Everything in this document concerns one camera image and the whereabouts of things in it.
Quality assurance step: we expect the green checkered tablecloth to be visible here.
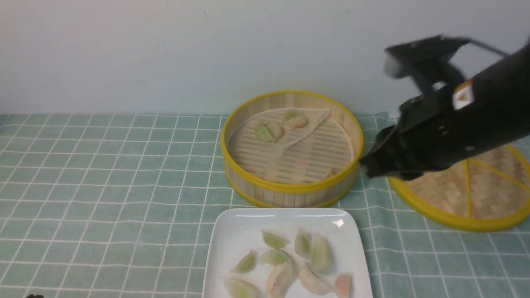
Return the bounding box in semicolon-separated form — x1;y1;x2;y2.
0;114;530;298

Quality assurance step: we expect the green dumpling in steamer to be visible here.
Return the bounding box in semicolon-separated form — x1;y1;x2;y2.
254;121;283;143

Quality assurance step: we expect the white steamer liner cloth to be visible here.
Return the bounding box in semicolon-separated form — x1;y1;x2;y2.
228;108;333;184

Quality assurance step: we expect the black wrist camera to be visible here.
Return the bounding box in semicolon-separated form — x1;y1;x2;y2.
383;35;469;96

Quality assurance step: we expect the pale green dumpling on plate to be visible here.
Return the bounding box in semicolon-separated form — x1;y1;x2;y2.
310;234;333;274

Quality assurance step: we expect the white square plate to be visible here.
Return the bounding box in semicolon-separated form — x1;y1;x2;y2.
201;208;373;298

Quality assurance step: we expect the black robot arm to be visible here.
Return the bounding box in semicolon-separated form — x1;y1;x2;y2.
359;35;530;180

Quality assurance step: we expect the yellow rimmed bamboo steamer lid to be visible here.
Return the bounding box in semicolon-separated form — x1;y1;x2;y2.
388;145;530;232

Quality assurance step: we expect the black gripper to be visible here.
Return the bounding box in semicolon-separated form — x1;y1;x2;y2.
359;81;477;181

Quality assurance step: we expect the pink dumpling in steamer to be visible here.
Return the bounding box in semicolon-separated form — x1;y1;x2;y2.
282;109;308;130

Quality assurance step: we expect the pink dumpling on plate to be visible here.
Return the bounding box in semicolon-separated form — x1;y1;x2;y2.
334;273;353;298

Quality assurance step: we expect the white dumpling on plate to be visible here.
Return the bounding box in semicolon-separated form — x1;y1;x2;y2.
298;263;331;296
265;262;295;298

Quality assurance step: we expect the yellow rimmed bamboo steamer basket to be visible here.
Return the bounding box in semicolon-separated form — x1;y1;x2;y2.
220;90;365;208

